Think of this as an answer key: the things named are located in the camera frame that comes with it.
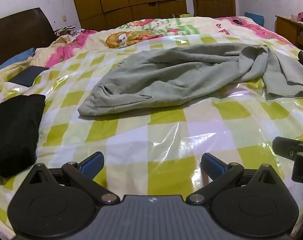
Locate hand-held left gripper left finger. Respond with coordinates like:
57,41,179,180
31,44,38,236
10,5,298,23
24,152,120,205

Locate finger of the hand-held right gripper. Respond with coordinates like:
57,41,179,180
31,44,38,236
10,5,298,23
272,136,303,160
291,151,303,183

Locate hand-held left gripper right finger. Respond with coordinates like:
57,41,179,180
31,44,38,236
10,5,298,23
186,152,284,205

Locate grey-green pants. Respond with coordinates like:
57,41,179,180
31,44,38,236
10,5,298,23
78,43,303,117

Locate black folded cloth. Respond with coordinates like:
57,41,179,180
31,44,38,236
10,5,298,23
0,94,46,178

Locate dark blue folded cloth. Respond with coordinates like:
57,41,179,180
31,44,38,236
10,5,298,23
9,66,50,87

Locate wooden desk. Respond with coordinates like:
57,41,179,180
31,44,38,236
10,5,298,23
275,15,303,53

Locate blue foam mat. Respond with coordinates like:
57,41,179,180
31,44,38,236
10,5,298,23
244,12,264,27

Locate patterned cloth bundle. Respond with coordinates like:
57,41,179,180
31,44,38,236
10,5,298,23
54,26,85,37

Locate dark wooden headboard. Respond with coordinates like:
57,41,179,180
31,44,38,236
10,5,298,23
0,7,55,72

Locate brown wooden wardrobe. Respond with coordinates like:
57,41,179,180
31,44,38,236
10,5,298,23
69,0,187,29

